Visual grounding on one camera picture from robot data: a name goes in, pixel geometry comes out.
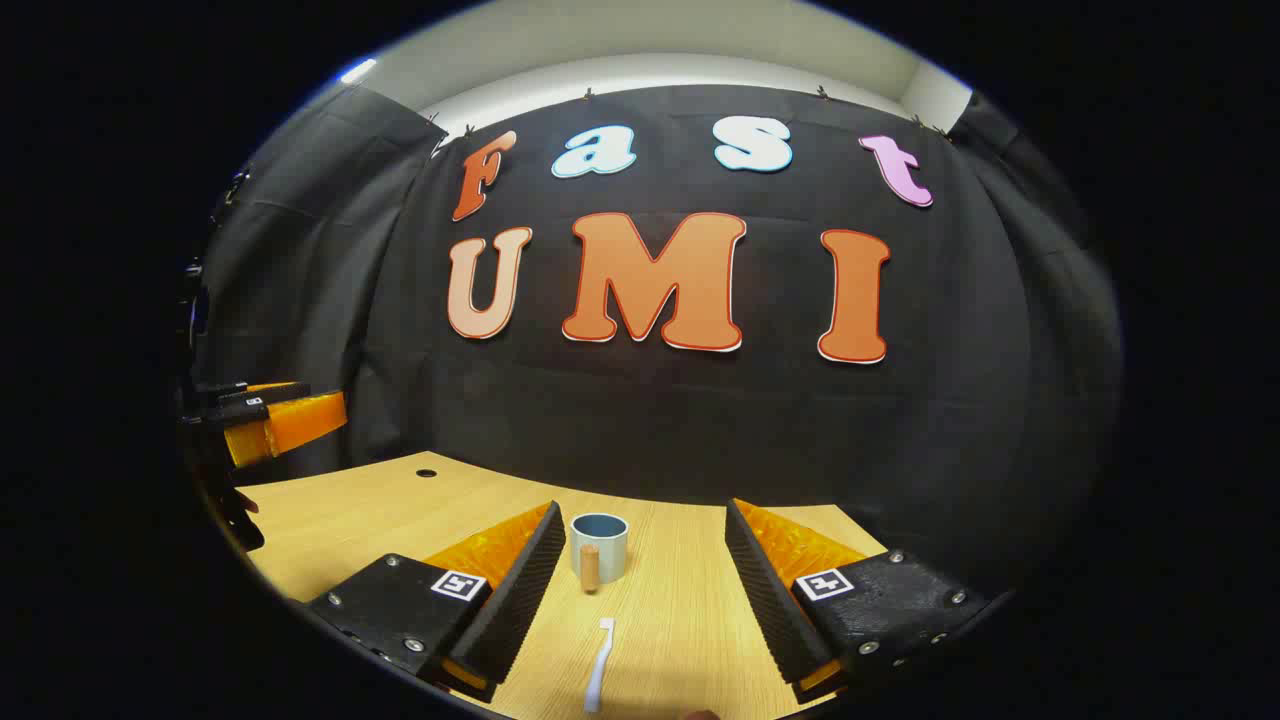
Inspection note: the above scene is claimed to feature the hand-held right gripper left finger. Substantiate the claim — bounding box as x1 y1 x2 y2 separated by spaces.
305 500 568 704

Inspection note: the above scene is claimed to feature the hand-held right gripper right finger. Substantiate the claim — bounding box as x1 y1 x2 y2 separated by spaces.
724 498 991 704

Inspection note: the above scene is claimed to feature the pale green cup wooden handle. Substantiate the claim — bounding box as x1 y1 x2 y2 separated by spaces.
570 513 630 593

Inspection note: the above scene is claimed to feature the white toothbrush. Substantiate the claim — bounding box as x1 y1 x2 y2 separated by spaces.
584 617 616 713

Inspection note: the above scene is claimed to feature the wooden desktop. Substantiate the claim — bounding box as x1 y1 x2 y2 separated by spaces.
235 450 891 720

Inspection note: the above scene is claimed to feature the black backdrop cloth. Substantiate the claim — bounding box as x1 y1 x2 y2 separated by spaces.
195 85 1121 601

